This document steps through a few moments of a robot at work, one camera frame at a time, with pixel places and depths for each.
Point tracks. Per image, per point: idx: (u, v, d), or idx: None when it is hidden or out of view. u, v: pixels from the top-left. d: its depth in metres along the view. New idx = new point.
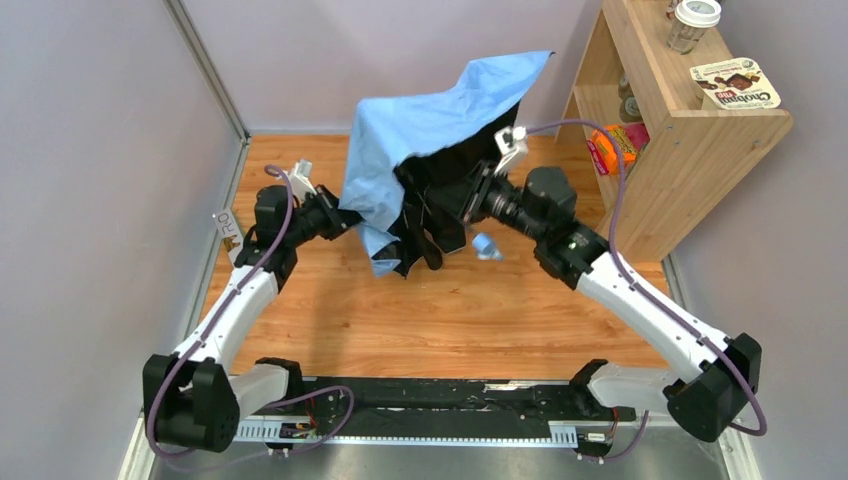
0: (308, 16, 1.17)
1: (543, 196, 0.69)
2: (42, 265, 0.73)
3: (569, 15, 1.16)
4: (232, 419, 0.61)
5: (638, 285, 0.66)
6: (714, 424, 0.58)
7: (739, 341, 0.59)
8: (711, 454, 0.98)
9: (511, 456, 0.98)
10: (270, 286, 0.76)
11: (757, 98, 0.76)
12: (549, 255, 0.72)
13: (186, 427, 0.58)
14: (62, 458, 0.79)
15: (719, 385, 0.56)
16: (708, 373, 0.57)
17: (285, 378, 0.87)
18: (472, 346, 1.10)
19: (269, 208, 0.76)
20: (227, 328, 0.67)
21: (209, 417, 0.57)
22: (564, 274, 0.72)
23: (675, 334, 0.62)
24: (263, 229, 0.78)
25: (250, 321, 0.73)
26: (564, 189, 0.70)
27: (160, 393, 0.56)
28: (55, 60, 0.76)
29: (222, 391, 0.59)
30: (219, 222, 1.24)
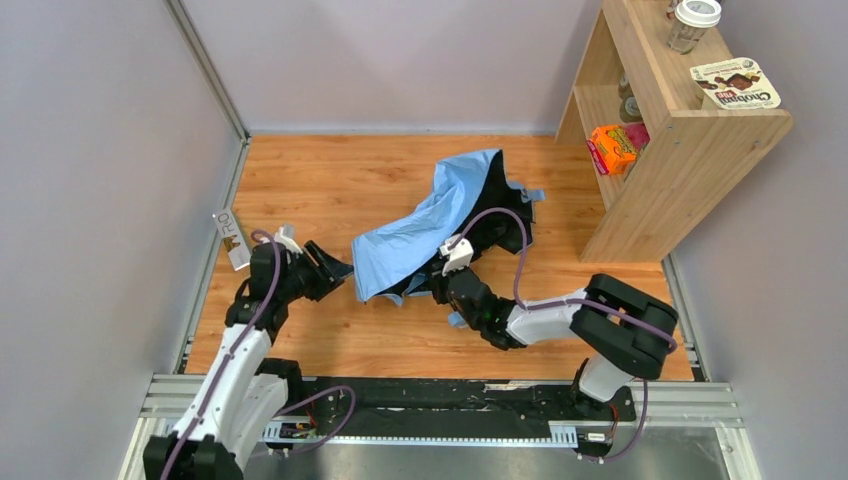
0: (308, 15, 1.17)
1: (465, 297, 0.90)
2: (41, 265, 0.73)
3: (570, 14, 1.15)
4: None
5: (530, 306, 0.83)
6: (629, 353, 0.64)
7: (595, 281, 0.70)
8: (711, 454, 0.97)
9: (511, 456, 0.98)
10: (264, 343, 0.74)
11: (756, 98, 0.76)
12: (493, 336, 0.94)
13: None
14: (62, 459, 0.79)
15: (591, 323, 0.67)
16: (587, 322, 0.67)
17: (284, 387, 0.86)
18: (472, 346, 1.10)
19: (265, 260, 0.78)
20: (225, 397, 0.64)
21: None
22: (509, 342, 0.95)
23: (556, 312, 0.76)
24: (256, 282, 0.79)
25: (246, 382, 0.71)
26: (480, 286, 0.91)
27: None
28: (53, 59, 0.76)
29: (223, 467, 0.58)
30: (220, 222, 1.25)
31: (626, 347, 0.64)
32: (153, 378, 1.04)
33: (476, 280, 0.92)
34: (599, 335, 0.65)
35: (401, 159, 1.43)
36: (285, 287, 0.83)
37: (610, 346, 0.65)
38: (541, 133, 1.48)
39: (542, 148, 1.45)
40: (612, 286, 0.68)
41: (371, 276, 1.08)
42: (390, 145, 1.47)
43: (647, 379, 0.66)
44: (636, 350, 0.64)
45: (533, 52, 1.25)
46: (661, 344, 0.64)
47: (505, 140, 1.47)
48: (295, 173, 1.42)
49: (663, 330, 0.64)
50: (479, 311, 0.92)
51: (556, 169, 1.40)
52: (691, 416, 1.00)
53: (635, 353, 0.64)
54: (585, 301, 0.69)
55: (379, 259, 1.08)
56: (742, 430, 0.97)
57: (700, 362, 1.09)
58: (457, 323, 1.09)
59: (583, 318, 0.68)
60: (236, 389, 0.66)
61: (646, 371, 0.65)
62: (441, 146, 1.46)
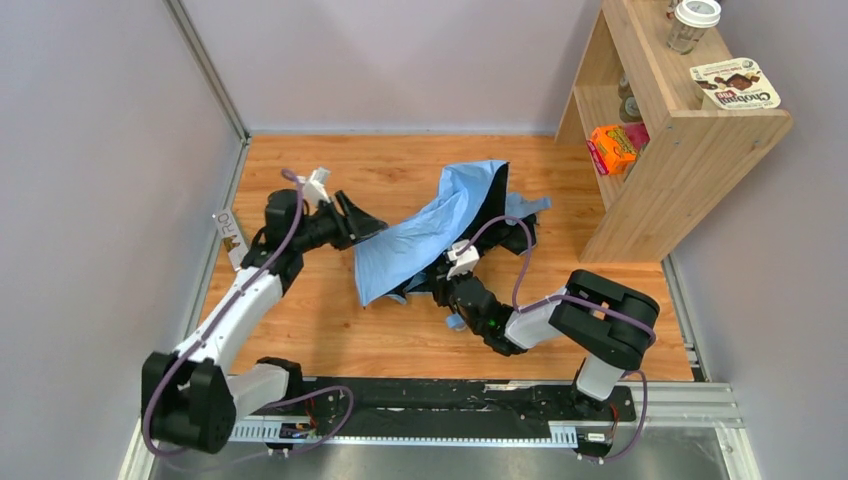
0: (308, 16, 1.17)
1: (471, 304, 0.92)
2: (41, 265, 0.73)
3: (569, 15, 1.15)
4: (226, 423, 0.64)
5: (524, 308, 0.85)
6: (608, 344, 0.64)
7: (573, 276, 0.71)
8: (711, 454, 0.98)
9: (511, 456, 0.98)
10: (274, 289, 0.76)
11: (756, 98, 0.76)
12: (496, 342, 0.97)
13: (181, 430, 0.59)
14: (63, 458, 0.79)
15: (571, 316, 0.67)
16: (566, 315, 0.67)
17: (286, 378, 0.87)
18: (472, 346, 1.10)
19: (280, 213, 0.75)
20: (230, 328, 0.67)
21: (204, 420, 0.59)
22: (510, 350, 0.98)
23: (543, 311, 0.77)
24: (271, 232, 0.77)
25: (252, 321, 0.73)
26: (484, 295, 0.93)
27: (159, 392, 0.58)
28: (52, 59, 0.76)
29: (218, 391, 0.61)
30: (219, 222, 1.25)
31: (605, 340, 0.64)
32: None
33: (481, 288, 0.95)
34: (577, 328, 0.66)
35: (401, 159, 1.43)
36: (302, 237, 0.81)
37: (588, 338, 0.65)
38: (541, 134, 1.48)
39: (542, 149, 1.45)
40: (590, 281, 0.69)
41: (372, 279, 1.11)
42: (390, 145, 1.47)
43: (630, 368, 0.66)
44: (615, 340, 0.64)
45: (533, 51, 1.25)
46: (640, 335, 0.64)
47: (505, 140, 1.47)
48: (295, 173, 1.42)
49: (641, 319, 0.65)
50: (484, 318, 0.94)
51: (555, 169, 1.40)
52: (691, 415, 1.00)
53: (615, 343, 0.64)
54: (563, 295, 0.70)
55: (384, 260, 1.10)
56: (742, 430, 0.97)
57: (700, 362, 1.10)
58: (456, 326, 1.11)
59: (561, 312, 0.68)
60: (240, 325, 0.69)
61: (627, 361, 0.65)
62: (441, 146, 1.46)
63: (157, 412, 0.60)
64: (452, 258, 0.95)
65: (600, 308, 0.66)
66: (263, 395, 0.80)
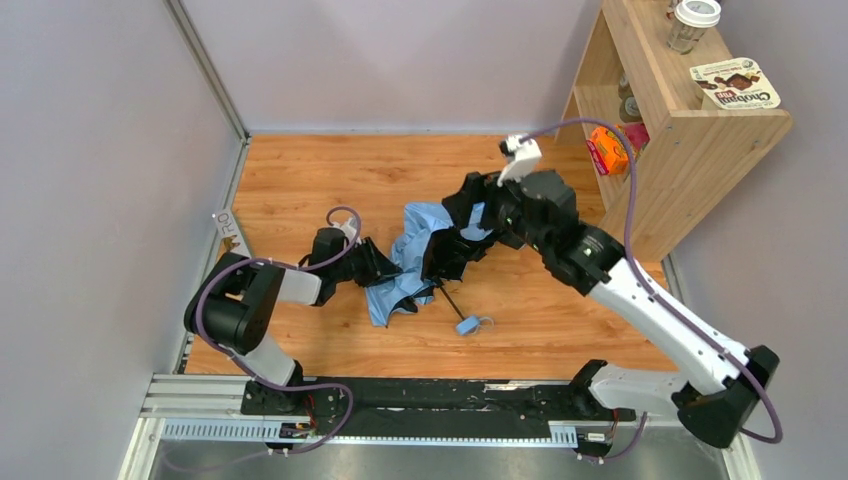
0: (308, 16, 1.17)
1: (540, 198, 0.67)
2: (41, 263, 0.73)
3: (570, 14, 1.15)
4: (257, 335, 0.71)
5: (658, 296, 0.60)
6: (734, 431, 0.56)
7: (759, 353, 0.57)
8: (711, 454, 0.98)
9: (511, 456, 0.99)
10: (314, 288, 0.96)
11: (756, 98, 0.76)
12: (560, 263, 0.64)
13: (228, 313, 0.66)
14: (63, 458, 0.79)
15: (738, 396, 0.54)
16: (737, 393, 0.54)
17: (290, 365, 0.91)
18: (473, 346, 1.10)
19: (326, 243, 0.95)
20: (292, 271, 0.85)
21: (257, 305, 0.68)
22: (577, 282, 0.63)
23: (697, 348, 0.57)
24: (316, 257, 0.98)
25: (291, 289, 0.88)
26: (564, 190, 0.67)
27: (232, 269, 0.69)
28: (53, 58, 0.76)
29: (273, 292, 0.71)
30: (219, 222, 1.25)
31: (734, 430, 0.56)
32: (153, 378, 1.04)
33: (560, 182, 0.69)
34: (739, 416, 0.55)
35: (401, 159, 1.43)
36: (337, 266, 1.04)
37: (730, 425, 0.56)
38: (541, 134, 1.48)
39: (541, 148, 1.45)
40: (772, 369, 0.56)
41: (378, 298, 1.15)
42: (390, 145, 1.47)
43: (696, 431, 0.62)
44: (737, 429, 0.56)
45: (534, 51, 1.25)
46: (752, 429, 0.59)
47: None
48: (295, 173, 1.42)
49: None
50: (552, 227, 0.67)
51: (555, 169, 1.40)
52: None
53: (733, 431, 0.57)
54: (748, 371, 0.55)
55: (378, 293, 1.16)
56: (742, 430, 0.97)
57: None
58: (468, 331, 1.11)
59: (739, 391, 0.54)
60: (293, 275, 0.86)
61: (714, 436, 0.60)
62: (441, 146, 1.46)
63: (211, 294, 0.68)
64: (511, 148, 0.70)
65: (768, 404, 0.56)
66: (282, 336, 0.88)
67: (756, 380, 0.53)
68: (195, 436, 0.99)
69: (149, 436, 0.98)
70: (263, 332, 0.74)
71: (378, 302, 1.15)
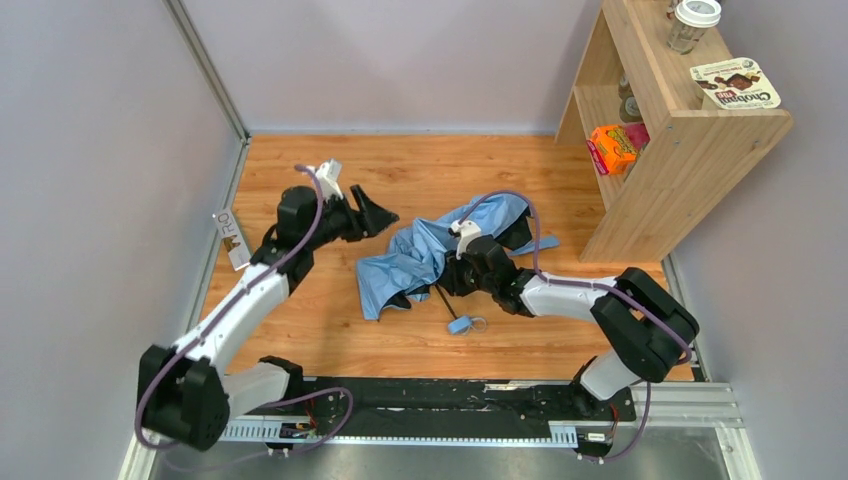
0: (308, 16, 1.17)
1: (476, 254, 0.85)
2: (40, 264, 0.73)
3: (570, 14, 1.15)
4: (220, 419, 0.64)
5: (552, 278, 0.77)
6: (641, 350, 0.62)
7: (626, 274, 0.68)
8: (711, 454, 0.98)
9: (511, 456, 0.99)
10: (280, 289, 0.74)
11: (757, 98, 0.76)
12: (503, 298, 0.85)
13: (174, 424, 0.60)
14: (64, 457, 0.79)
15: (615, 311, 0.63)
16: (613, 308, 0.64)
17: (284, 379, 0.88)
18: (473, 346, 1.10)
19: (293, 215, 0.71)
20: (232, 327, 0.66)
21: (195, 418, 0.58)
22: (519, 309, 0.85)
23: (579, 293, 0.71)
24: (283, 231, 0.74)
25: (253, 320, 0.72)
26: (493, 246, 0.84)
27: (152, 389, 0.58)
28: (54, 58, 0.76)
29: (213, 390, 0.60)
30: (220, 222, 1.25)
31: (639, 344, 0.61)
32: None
33: (490, 240, 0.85)
34: (616, 323, 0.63)
35: (401, 159, 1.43)
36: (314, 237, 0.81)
37: (622, 336, 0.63)
38: (541, 134, 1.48)
39: (542, 149, 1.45)
40: (645, 284, 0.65)
41: (371, 292, 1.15)
42: (390, 145, 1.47)
43: (651, 379, 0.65)
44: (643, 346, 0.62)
45: (534, 51, 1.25)
46: (673, 349, 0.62)
47: (505, 140, 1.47)
48: (295, 173, 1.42)
49: (680, 333, 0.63)
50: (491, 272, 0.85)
51: (555, 169, 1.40)
52: (691, 416, 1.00)
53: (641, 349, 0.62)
54: (612, 287, 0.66)
55: (371, 287, 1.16)
56: (742, 430, 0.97)
57: (700, 362, 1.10)
58: (459, 331, 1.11)
59: (604, 303, 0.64)
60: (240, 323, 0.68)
61: (649, 367, 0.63)
62: (441, 146, 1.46)
63: (150, 406, 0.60)
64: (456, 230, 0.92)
65: (649, 313, 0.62)
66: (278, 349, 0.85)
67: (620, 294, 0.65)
68: None
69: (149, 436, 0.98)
70: (228, 407, 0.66)
71: (372, 295, 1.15)
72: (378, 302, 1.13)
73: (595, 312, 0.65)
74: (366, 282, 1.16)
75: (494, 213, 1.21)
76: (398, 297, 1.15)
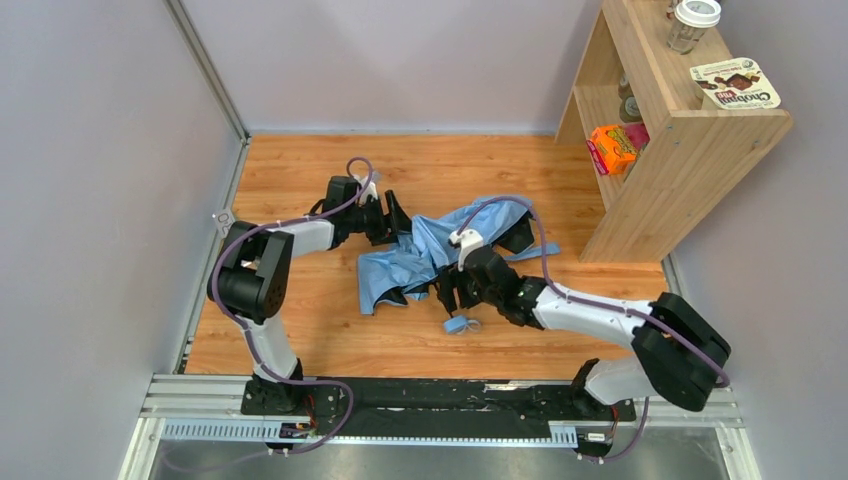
0: (308, 17, 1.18)
1: (477, 266, 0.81)
2: (40, 264, 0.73)
3: (570, 14, 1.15)
4: (278, 296, 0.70)
5: (572, 295, 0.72)
6: (682, 381, 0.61)
7: (666, 299, 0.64)
8: (711, 454, 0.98)
9: (510, 456, 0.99)
10: (328, 234, 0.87)
11: (756, 98, 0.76)
12: (509, 311, 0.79)
13: (244, 287, 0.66)
14: (65, 457, 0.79)
15: (658, 346, 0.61)
16: (657, 344, 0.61)
17: (293, 360, 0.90)
18: (473, 346, 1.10)
19: (340, 185, 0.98)
20: (301, 229, 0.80)
21: (272, 274, 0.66)
22: (527, 320, 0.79)
23: (609, 317, 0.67)
24: (330, 203, 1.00)
25: (308, 244, 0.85)
26: (495, 258, 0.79)
27: (241, 240, 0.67)
28: (53, 58, 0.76)
29: (285, 259, 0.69)
30: (219, 222, 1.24)
31: (682, 377, 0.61)
32: (153, 378, 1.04)
33: (488, 250, 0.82)
34: (660, 359, 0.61)
35: (401, 159, 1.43)
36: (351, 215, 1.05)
37: (666, 369, 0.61)
38: (541, 134, 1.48)
39: (541, 148, 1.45)
40: (684, 313, 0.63)
41: (368, 286, 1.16)
42: (389, 145, 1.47)
43: (684, 406, 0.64)
44: (685, 378, 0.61)
45: (533, 52, 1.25)
46: (711, 379, 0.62)
47: (505, 140, 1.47)
48: (295, 173, 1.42)
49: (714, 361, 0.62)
50: (493, 284, 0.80)
51: (555, 169, 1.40)
52: (691, 416, 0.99)
53: (682, 381, 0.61)
54: (651, 318, 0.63)
55: (370, 281, 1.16)
56: (742, 430, 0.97)
57: None
58: (454, 330, 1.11)
59: (646, 337, 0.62)
60: (306, 232, 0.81)
61: (685, 397, 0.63)
62: (441, 146, 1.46)
63: (226, 266, 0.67)
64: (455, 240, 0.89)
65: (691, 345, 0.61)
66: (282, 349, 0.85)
67: (662, 325, 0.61)
68: (194, 436, 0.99)
69: (149, 436, 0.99)
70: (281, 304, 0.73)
71: (370, 289, 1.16)
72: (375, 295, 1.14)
73: (636, 346, 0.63)
74: (365, 277, 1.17)
75: (495, 215, 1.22)
76: (396, 294, 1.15)
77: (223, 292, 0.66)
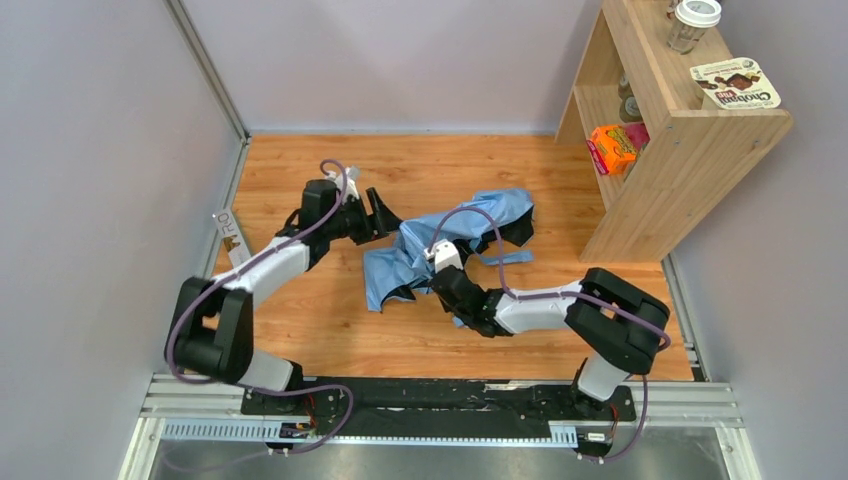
0: (309, 17, 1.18)
1: (444, 288, 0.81)
2: (42, 264, 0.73)
3: (570, 14, 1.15)
4: (243, 357, 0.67)
5: (522, 295, 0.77)
6: (624, 349, 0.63)
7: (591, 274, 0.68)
8: (711, 454, 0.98)
9: (511, 456, 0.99)
10: (303, 258, 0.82)
11: (757, 98, 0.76)
12: (479, 325, 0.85)
13: (202, 356, 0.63)
14: (64, 458, 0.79)
15: (589, 318, 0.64)
16: (589, 316, 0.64)
17: (289, 371, 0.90)
18: (473, 346, 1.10)
19: (316, 195, 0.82)
20: (264, 271, 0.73)
21: (232, 342, 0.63)
22: (497, 331, 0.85)
23: (550, 304, 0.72)
24: (306, 213, 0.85)
25: (279, 278, 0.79)
26: (460, 277, 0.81)
27: (193, 308, 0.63)
28: (53, 58, 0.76)
29: (246, 321, 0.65)
30: (219, 222, 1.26)
31: (620, 343, 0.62)
32: (153, 378, 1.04)
33: (451, 269, 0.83)
34: (595, 328, 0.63)
35: (401, 159, 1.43)
36: (331, 224, 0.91)
37: (604, 339, 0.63)
38: (541, 133, 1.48)
39: (541, 148, 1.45)
40: (608, 281, 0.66)
41: (375, 283, 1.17)
42: (390, 145, 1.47)
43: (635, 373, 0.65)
44: (624, 346, 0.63)
45: (533, 52, 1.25)
46: (654, 341, 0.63)
47: (505, 140, 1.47)
48: (295, 173, 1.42)
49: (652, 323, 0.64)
50: (461, 302, 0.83)
51: (555, 169, 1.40)
52: (691, 416, 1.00)
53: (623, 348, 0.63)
54: (580, 293, 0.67)
55: (377, 279, 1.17)
56: (742, 430, 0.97)
57: (700, 362, 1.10)
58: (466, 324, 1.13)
59: (578, 312, 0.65)
60: (272, 272, 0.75)
61: (635, 364, 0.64)
62: (441, 146, 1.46)
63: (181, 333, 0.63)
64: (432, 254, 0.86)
65: (621, 311, 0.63)
66: (271, 370, 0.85)
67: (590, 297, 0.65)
68: (194, 436, 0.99)
69: (149, 435, 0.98)
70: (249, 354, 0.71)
71: (377, 287, 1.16)
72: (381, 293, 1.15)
73: (572, 322, 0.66)
74: (372, 275, 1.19)
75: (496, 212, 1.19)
76: (401, 290, 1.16)
77: (183, 358, 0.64)
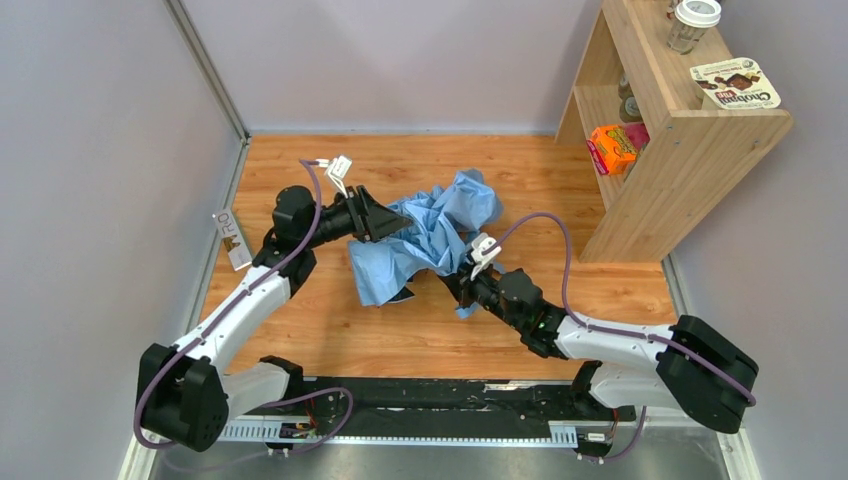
0: (309, 17, 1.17)
1: (516, 300, 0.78)
2: (41, 264, 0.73)
3: (570, 15, 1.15)
4: (219, 419, 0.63)
5: (593, 326, 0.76)
6: (714, 409, 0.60)
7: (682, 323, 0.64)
8: (711, 454, 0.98)
9: (510, 456, 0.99)
10: (283, 290, 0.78)
11: (756, 98, 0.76)
12: (534, 342, 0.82)
13: (171, 425, 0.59)
14: (64, 459, 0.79)
15: (680, 370, 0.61)
16: (682, 369, 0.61)
17: (284, 381, 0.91)
18: (473, 346, 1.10)
19: (288, 217, 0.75)
20: (229, 328, 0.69)
21: (197, 416, 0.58)
22: (550, 352, 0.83)
23: (632, 345, 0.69)
24: (283, 233, 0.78)
25: (255, 320, 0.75)
26: (530, 289, 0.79)
27: (154, 385, 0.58)
28: (53, 58, 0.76)
29: (211, 391, 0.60)
30: (219, 222, 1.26)
31: (710, 401, 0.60)
32: None
33: (526, 279, 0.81)
34: (686, 383, 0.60)
35: (401, 159, 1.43)
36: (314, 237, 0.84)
37: (695, 395, 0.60)
38: (541, 133, 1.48)
39: (542, 148, 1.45)
40: (704, 333, 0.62)
41: (373, 278, 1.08)
42: (390, 145, 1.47)
43: (718, 429, 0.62)
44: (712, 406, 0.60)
45: (533, 52, 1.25)
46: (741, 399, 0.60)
47: (505, 140, 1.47)
48: (295, 173, 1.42)
49: (743, 383, 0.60)
50: (525, 315, 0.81)
51: (555, 169, 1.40)
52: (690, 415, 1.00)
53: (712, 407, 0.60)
54: (670, 342, 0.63)
55: (375, 273, 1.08)
56: (742, 430, 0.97)
57: None
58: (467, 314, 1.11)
59: (669, 362, 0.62)
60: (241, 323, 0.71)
61: (722, 423, 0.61)
62: (441, 146, 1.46)
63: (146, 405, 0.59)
64: (477, 258, 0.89)
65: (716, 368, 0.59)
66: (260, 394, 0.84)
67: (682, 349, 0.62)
68: None
69: (149, 436, 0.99)
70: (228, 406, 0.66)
71: (378, 282, 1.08)
72: (383, 289, 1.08)
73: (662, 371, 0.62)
74: (367, 268, 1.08)
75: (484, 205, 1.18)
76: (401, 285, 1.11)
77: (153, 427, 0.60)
